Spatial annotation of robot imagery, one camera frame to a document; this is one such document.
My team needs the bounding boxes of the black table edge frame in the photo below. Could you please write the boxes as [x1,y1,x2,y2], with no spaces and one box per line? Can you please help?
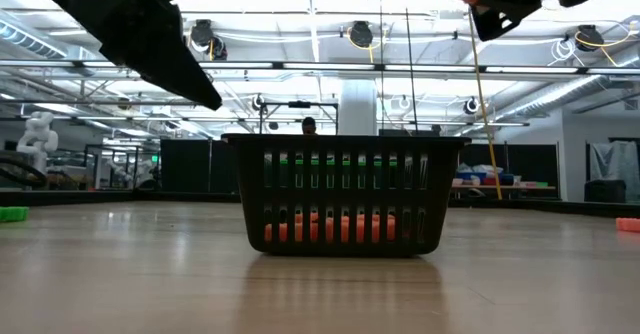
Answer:
[0,188,640,219]

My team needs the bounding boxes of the wide green block decoration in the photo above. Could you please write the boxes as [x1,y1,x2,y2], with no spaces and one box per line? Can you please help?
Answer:
[0,206,30,223]

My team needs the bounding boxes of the black curved cable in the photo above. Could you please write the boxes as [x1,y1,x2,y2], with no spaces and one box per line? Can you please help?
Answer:
[0,156,49,190]

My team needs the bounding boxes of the yellow hanging strap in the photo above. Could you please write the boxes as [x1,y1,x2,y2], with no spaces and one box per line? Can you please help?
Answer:
[467,6,504,201]

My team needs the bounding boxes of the white round column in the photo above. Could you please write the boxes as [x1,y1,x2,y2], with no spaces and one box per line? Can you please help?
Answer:
[338,78,378,136]

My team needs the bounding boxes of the black partition panel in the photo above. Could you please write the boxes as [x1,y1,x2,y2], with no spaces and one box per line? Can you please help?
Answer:
[159,138,242,195]

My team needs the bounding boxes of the grey cloth cover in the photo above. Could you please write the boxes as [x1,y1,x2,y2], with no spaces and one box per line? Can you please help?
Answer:
[589,141,640,204]

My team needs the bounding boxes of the round orange decoration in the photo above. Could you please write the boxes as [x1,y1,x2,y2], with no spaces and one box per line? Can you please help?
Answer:
[263,222,290,243]

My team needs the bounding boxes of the grey horizontal pipe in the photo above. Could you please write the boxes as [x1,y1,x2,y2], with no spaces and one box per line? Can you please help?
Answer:
[0,98,194,108]

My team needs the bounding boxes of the black plastic slotted basket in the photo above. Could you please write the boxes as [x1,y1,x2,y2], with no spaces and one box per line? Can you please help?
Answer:
[221,133,474,258]

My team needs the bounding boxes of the long orange bone decoration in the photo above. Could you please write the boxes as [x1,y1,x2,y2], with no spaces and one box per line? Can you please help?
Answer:
[294,212,354,243]

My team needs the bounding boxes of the black framed glass enclosure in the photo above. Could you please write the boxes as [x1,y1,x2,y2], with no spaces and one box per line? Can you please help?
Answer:
[83,143,162,191]

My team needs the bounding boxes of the long ceiling light bar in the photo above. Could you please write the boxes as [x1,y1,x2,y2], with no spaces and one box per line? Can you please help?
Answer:
[0,59,640,76]

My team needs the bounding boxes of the white plastic bags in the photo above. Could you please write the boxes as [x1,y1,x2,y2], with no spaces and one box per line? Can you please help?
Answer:
[457,162,504,175]

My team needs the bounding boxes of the black hanging cable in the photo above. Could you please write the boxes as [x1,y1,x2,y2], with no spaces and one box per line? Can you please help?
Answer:
[401,0,420,136]
[378,0,386,136]

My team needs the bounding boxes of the wooden side table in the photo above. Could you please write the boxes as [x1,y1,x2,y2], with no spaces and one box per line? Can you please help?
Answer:
[452,184,557,200]

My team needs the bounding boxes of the black chair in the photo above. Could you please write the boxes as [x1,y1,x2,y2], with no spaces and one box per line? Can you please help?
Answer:
[583,178,627,204]

